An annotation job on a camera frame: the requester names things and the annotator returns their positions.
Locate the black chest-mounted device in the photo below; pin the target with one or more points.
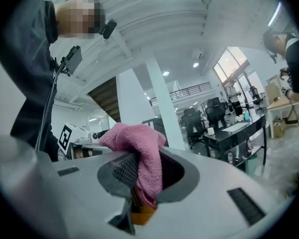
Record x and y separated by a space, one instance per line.
73 58

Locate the black head-worn camera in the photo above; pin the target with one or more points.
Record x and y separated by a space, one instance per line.
109 29

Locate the light wooden desk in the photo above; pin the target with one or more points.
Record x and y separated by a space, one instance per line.
284 106

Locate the white cup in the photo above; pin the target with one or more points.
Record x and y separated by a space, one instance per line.
211 131

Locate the person's black-clad torso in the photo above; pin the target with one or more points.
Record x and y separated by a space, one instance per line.
25 58

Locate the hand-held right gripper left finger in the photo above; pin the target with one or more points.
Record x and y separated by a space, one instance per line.
89 195

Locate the wooden staircase underside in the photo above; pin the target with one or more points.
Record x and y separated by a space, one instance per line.
107 98

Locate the black balcony railing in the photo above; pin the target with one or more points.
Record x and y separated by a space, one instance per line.
189 89

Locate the person's head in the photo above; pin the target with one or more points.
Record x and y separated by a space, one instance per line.
77 16

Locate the large glass window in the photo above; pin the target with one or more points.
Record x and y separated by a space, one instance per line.
231 61

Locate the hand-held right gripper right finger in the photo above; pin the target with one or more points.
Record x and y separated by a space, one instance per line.
209 203

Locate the black glass desk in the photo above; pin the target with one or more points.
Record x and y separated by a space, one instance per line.
234 136

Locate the pink cleaning cloth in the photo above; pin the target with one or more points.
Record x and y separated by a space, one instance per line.
139 143

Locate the brown cardboard box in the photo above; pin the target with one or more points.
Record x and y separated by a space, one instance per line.
279 128

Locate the person's left hand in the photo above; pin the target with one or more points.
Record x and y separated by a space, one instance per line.
77 154

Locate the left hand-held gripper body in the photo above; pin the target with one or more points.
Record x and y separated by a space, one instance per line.
64 138

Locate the clear plastic water bottle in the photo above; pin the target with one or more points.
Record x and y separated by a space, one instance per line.
249 147
229 157

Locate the low wooden table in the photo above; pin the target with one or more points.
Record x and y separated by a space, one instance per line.
144 215

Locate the teal cup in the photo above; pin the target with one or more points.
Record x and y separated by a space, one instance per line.
247 116

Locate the black office chair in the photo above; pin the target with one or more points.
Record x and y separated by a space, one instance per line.
193 123
215 113
255 96

